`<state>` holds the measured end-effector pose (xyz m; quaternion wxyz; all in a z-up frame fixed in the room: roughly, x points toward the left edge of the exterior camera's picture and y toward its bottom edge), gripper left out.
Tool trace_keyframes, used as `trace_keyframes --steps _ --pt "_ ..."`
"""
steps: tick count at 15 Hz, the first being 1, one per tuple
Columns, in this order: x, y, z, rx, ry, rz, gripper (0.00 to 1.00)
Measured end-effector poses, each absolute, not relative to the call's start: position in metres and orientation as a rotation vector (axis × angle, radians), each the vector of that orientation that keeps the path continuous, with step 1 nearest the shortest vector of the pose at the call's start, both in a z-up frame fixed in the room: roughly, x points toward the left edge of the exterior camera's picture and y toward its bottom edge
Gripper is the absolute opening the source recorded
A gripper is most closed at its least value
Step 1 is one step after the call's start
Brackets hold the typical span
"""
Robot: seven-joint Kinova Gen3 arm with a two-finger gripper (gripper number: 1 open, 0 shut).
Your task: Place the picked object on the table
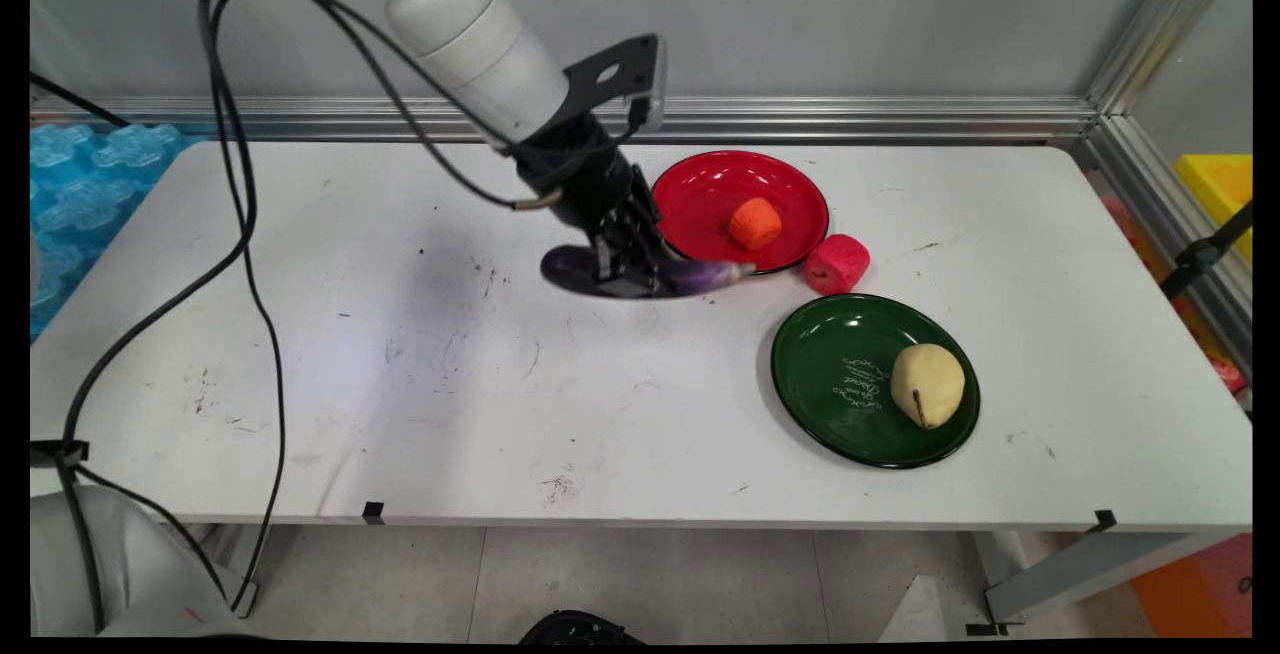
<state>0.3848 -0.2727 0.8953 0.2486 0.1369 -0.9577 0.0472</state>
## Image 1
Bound horizontal aluminium frame rail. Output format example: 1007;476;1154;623
30;96;1101;146

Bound pink toy apple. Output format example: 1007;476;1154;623
803;233;872;296

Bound orange box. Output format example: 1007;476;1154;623
1130;534;1253;640

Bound red toy behind frame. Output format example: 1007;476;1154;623
1208;352;1248;396

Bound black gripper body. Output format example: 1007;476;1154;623
512;116;646;240

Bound red round plate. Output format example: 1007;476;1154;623
651;150;831;276

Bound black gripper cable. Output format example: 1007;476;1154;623
262;0;566;211

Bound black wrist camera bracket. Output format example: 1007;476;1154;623
560;32;668;137

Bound aluminium side frame rail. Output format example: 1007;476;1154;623
1068;114;1253;380

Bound yellow toy pear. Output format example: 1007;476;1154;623
890;343;968;431

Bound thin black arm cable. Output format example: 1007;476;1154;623
205;0;289;615

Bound black background cable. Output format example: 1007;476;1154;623
30;72;131;129

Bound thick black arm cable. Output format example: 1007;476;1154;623
55;0;263;635

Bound purple toy eggplant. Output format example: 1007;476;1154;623
540;244;757;301

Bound yellow plastic box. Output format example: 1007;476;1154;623
1173;153;1253;267

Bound grey table leg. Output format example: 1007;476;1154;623
983;531;1219;627

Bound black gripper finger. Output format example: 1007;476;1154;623
590;217;633;295
628;196;673;293

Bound green round plate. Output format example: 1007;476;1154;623
770;293;982;470

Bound orange toy fruit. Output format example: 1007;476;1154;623
728;197;784;252

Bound blue foam mat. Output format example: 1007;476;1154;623
30;122;191;340

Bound black object on floor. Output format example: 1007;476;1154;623
518;610;649;646

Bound black cable strap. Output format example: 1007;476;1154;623
30;439;91;470

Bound aluminium frame post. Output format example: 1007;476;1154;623
1085;0;1253;117

